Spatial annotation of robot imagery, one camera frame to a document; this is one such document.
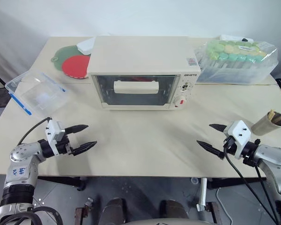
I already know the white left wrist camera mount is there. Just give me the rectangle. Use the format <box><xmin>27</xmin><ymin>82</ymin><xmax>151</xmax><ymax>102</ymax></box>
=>
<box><xmin>44</xmin><ymin>120</ymin><xmax>66</xmax><ymax>157</ymax></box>

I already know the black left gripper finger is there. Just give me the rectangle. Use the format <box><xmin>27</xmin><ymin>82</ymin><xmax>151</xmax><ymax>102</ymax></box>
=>
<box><xmin>65</xmin><ymin>124</ymin><xmax>89</xmax><ymax>135</ymax></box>
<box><xmin>71</xmin><ymin>141</ymin><xmax>98</xmax><ymax>157</ymax></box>

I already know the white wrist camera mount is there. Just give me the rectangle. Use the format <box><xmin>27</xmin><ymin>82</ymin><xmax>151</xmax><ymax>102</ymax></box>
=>
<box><xmin>223</xmin><ymin>120</ymin><xmax>252</xmax><ymax>160</ymax></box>
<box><xmin>44</xmin><ymin>120</ymin><xmax>66</xmax><ymax>157</ymax></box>

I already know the plastic bag of capped tubes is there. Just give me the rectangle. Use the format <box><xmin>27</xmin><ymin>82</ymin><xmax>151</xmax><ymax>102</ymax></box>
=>
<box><xmin>192</xmin><ymin>38</ymin><xmax>279</xmax><ymax>84</ymax></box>

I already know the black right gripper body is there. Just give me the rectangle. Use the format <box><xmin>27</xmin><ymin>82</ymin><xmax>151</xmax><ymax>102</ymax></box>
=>
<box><xmin>223</xmin><ymin>136</ymin><xmax>237</xmax><ymax>155</ymax></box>

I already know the green round silicone mat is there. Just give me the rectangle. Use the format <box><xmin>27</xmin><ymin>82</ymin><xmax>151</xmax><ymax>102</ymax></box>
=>
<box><xmin>52</xmin><ymin>45</ymin><xmax>85</xmax><ymax>72</ymax></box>

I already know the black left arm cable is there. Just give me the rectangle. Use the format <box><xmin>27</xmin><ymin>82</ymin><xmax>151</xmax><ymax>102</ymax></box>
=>
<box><xmin>16</xmin><ymin>116</ymin><xmax>53</xmax><ymax>146</ymax></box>

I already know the silver table leg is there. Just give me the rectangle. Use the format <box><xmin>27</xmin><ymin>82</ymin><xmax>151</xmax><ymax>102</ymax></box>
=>
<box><xmin>196</xmin><ymin>177</ymin><xmax>208</xmax><ymax>212</ymax></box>

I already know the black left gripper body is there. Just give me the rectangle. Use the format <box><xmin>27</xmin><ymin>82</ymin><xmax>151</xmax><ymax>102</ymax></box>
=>
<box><xmin>55</xmin><ymin>134</ymin><xmax>74</xmax><ymax>156</ymax></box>

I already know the clear box with blue clips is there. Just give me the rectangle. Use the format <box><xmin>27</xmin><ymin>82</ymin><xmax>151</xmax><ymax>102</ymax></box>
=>
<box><xmin>4</xmin><ymin>72</ymin><xmax>70</xmax><ymax>118</ymax></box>

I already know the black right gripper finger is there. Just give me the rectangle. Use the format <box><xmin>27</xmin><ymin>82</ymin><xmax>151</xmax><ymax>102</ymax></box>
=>
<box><xmin>208</xmin><ymin>123</ymin><xmax>228</xmax><ymax>135</ymax></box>
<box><xmin>196</xmin><ymin>140</ymin><xmax>226</xmax><ymax>161</ymax></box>

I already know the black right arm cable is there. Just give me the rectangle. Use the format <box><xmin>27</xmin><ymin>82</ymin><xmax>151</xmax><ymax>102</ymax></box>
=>
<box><xmin>223</xmin><ymin>139</ymin><xmax>281</xmax><ymax>225</ymax></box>

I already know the gold metal cup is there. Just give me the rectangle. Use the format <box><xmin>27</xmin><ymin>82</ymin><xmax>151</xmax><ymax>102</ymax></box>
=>
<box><xmin>251</xmin><ymin>110</ymin><xmax>281</xmax><ymax>136</ymax></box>

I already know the white knob with red mark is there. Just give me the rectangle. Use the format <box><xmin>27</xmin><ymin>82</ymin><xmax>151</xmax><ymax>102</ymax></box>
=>
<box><xmin>173</xmin><ymin>95</ymin><xmax>187</xmax><ymax>108</ymax></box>

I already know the black table frame bar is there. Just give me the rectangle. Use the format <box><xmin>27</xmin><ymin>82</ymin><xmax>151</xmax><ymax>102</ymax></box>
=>
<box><xmin>207</xmin><ymin>177</ymin><xmax>268</xmax><ymax>190</ymax></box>

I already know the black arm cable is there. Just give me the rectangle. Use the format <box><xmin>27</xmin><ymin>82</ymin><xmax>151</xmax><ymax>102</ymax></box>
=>
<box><xmin>223</xmin><ymin>139</ymin><xmax>281</xmax><ymax>225</ymax></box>
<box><xmin>16</xmin><ymin>116</ymin><xmax>53</xmax><ymax>146</ymax></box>

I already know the dark rounded shape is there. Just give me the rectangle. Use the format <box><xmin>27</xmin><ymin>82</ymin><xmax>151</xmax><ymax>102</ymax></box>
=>
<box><xmin>102</xmin><ymin>197</ymin><xmax>126</xmax><ymax>225</ymax></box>
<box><xmin>159</xmin><ymin>199</ymin><xmax>190</xmax><ymax>225</ymax></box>

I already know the cream toaster oven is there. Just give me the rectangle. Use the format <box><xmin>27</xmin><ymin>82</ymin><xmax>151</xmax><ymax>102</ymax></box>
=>
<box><xmin>87</xmin><ymin>35</ymin><xmax>201</xmax><ymax>111</ymax></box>

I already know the red round plate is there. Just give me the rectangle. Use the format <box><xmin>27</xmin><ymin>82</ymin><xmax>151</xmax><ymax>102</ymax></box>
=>
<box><xmin>61</xmin><ymin>55</ymin><xmax>91</xmax><ymax>80</ymax></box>

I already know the white flat device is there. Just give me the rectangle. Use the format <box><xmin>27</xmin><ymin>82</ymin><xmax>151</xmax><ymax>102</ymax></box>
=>
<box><xmin>218</xmin><ymin>34</ymin><xmax>253</xmax><ymax>43</ymax></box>

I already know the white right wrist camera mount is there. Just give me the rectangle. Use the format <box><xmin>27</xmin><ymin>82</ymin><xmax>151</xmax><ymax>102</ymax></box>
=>
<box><xmin>223</xmin><ymin>120</ymin><xmax>252</xmax><ymax>160</ymax></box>

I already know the cream oven door handle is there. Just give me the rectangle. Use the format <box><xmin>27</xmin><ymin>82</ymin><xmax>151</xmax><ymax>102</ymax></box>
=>
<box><xmin>113</xmin><ymin>80</ymin><xmax>160</xmax><ymax>94</ymax></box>

